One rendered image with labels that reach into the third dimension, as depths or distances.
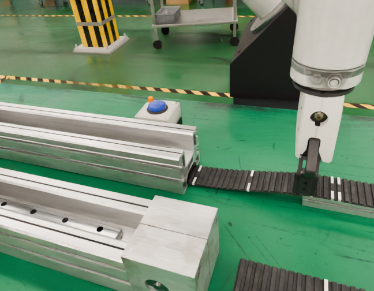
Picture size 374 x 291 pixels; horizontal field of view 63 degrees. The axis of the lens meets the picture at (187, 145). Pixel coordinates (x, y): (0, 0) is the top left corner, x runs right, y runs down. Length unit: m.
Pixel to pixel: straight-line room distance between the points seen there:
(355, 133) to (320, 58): 0.38
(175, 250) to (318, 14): 0.30
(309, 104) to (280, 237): 0.21
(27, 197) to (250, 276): 0.37
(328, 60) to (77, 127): 0.50
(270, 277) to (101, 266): 0.21
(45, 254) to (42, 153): 0.25
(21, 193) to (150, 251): 0.27
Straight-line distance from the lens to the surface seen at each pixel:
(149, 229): 0.39
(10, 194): 0.59
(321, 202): 0.55
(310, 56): 0.39
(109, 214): 0.47
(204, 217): 0.40
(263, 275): 0.43
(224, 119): 0.74
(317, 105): 0.40
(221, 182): 0.55
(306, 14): 0.38
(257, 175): 0.56
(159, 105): 0.67
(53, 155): 0.66
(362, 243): 0.53
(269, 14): 0.80
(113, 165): 0.58
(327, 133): 0.42
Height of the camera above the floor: 1.18
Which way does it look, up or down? 37 degrees down
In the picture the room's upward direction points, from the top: 6 degrees counter-clockwise
